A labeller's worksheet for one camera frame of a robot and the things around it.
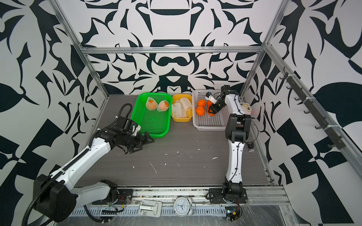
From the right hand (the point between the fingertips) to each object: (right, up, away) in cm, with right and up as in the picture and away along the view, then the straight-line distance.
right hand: (213, 105), depth 105 cm
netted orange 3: (-3, -6, -2) cm, 8 cm away
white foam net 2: (-20, +2, -1) cm, 20 cm away
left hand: (-42, -21, -26) cm, 54 cm away
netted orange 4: (-46, +1, -1) cm, 46 cm away
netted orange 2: (-3, +1, +2) cm, 4 cm away
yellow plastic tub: (-18, -6, +2) cm, 19 cm away
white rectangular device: (-38, -52, -36) cm, 74 cm away
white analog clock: (-23, -50, -37) cm, 66 cm away
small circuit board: (+2, -55, -35) cm, 65 cm away
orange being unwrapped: (-8, +2, +2) cm, 9 cm away
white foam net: (-27, -4, -1) cm, 27 cm away
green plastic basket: (-46, -5, +2) cm, 46 cm away
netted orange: (-10, -4, -4) cm, 11 cm away
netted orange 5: (-37, -1, -1) cm, 37 cm away
